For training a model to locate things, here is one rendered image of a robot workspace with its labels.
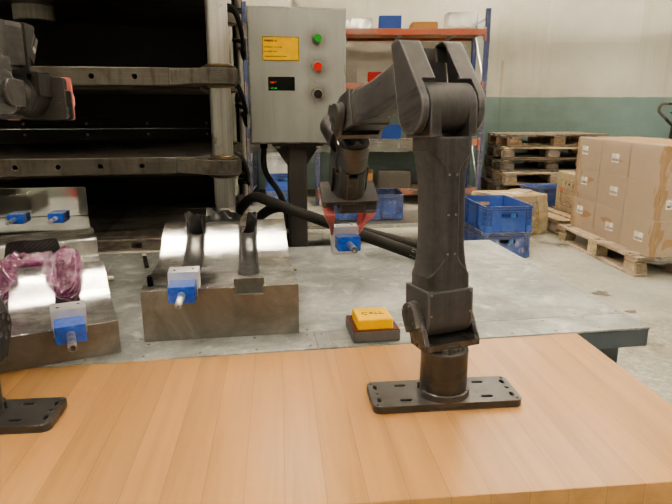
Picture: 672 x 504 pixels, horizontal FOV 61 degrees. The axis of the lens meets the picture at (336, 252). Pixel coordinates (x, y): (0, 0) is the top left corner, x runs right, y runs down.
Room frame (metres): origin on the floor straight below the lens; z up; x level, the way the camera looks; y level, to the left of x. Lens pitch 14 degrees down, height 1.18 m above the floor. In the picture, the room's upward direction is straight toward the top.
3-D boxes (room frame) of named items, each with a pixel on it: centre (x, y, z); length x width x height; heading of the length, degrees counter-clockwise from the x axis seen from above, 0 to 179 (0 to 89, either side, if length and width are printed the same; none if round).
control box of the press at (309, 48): (1.87, 0.13, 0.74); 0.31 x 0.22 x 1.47; 99
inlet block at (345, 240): (1.04, -0.02, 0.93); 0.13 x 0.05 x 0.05; 9
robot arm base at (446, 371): (0.70, -0.14, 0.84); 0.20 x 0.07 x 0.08; 96
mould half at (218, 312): (1.15, 0.23, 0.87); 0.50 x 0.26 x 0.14; 9
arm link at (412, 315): (0.71, -0.14, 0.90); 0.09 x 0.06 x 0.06; 111
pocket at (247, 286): (0.93, 0.15, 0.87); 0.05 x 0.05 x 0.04; 9
